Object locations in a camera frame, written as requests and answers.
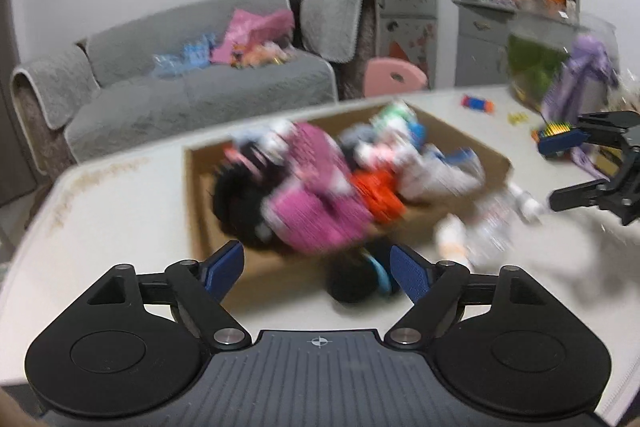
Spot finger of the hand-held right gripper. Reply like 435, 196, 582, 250
537, 109, 640, 156
547, 177, 627, 214

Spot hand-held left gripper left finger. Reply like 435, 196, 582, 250
75, 239, 252, 351

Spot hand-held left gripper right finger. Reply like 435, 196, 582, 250
384, 243, 558, 351

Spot black sock bundle blue band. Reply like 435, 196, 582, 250
325, 247, 401, 304

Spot black fuzzy sock bundle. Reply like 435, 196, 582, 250
212, 147, 281, 248

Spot brown cardboard box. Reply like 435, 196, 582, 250
182, 99, 513, 308

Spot orange plastic bag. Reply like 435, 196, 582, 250
350, 169, 406, 223

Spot clear plastic bag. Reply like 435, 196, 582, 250
467, 197, 518, 258

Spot pink fuzzy sock bundle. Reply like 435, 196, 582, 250
262, 122, 373, 255

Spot light blue sock bundle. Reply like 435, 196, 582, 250
340, 124, 381, 158

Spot green white sock bundle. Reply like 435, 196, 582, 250
372, 102, 418, 132

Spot white desktop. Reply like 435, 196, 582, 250
0, 84, 640, 427

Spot yellow box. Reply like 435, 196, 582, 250
595, 147, 626, 175

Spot purple bag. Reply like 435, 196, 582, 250
542, 34, 621, 168

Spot glass fish bowl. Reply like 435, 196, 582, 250
505, 14, 618, 108

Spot blue orange toy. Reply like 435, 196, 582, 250
461, 94, 497, 114

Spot grey sofa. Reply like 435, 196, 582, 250
10, 0, 381, 162

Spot pink stool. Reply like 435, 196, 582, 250
364, 58, 429, 98

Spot plush toys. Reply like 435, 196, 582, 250
230, 42, 298, 68

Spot pink plastic bag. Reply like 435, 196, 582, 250
210, 8, 296, 62

